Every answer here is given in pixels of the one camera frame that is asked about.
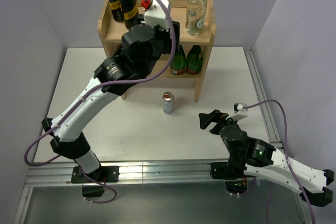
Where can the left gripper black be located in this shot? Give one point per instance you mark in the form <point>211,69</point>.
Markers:
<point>165,34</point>

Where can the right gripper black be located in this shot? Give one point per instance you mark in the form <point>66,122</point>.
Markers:
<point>215,116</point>

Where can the clear bottle green cap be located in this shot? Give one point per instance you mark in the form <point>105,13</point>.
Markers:
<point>195,16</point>

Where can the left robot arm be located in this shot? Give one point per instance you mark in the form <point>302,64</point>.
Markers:
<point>68,139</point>

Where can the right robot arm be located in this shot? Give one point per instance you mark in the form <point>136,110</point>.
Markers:
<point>249,156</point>

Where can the silver can rear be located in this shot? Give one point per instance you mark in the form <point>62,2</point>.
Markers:
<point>168,102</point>

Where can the green glass bottle left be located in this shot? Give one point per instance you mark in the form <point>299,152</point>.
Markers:
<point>178,63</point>

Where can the green glass bottle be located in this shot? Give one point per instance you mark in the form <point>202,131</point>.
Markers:
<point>178,63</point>
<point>194,60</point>

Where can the green glass bottle right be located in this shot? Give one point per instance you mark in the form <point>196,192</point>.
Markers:
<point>194,60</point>

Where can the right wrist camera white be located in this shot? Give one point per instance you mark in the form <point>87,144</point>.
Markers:
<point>240,112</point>

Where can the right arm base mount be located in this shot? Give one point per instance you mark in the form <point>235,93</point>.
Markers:
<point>236,182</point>

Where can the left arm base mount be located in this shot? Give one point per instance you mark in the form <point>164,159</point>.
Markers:
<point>95,184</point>

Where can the aluminium rail frame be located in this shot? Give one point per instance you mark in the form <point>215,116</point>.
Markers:
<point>164,159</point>

